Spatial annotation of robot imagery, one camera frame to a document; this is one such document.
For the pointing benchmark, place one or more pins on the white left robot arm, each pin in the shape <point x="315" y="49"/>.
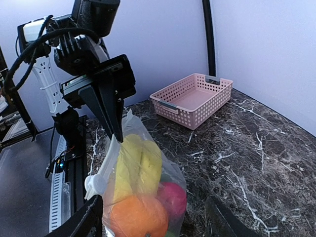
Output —
<point x="38" y="39"/>

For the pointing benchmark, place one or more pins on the pink fake fruit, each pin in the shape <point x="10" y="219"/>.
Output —
<point x="173" y="198"/>

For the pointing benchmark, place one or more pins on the black frame post right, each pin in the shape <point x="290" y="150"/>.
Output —
<point x="209" y="37"/>

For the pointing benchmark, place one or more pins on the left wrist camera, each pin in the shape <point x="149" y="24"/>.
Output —
<point x="95" y="15"/>

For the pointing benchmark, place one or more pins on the yellow fake banana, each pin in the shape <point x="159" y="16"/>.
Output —
<point x="138" y="168"/>

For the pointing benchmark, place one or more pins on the orange fake fruit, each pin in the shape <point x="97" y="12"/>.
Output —
<point x="139" y="216"/>

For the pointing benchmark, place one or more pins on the pink perforated plastic basket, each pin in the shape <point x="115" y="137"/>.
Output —
<point x="192" y="100"/>

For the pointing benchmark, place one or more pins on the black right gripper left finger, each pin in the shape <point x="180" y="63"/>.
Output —
<point x="86" y="222"/>

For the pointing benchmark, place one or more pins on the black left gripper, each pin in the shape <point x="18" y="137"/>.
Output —
<point x="90" y="65"/>

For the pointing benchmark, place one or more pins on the clear zip top bag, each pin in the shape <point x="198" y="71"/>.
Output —
<point x="103" y="182"/>

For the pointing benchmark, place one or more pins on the black front rail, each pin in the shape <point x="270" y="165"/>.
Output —
<point x="76" y="169"/>

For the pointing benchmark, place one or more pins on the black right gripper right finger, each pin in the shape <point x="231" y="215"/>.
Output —
<point x="221" y="222"/>

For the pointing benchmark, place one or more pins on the white slotted cable duct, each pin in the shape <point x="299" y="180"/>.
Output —
<point x="57" y="180"/>

